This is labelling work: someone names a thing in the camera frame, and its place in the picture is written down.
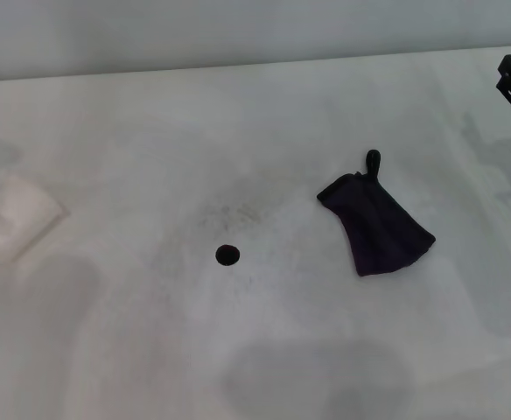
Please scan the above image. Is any dark purple rag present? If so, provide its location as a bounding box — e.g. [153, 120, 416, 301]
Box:
[316, 149, 437, 278]

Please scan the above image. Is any white paper cup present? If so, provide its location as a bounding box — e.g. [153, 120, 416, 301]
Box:
[0, 171, 71, 264]

